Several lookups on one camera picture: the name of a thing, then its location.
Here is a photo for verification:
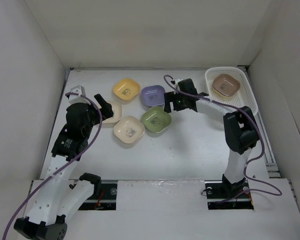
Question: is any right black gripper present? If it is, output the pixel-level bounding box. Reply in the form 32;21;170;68
163;90;187;113

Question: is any cream panda plate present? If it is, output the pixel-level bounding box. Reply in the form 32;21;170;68
113;116;145;144
102;101;123;124

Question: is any purple plate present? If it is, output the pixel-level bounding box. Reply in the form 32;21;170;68
141;85;166;107

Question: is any green panda plate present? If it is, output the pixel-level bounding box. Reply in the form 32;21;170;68
141;106;172;134

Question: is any yellow panda plate back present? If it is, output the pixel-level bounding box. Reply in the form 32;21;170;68
112;78;141;102

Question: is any cream panda plate front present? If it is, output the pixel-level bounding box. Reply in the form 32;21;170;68
113;116;145;144

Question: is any brown panda plate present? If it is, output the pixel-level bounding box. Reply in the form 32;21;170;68
212;74;241;98

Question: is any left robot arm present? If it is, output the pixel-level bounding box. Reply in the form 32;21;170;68
13;92;114;240

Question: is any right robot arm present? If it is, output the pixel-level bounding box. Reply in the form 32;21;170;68
163;75;261;205

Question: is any white perforated plastic bin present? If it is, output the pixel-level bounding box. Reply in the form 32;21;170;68
205;66;259;116

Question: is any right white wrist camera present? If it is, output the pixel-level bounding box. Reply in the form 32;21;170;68
171;78;183;88

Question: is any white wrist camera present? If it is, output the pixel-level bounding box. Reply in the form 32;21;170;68
171;78;183;88
68;85;87;105

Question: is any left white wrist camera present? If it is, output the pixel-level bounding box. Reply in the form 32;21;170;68
68;85;87;105

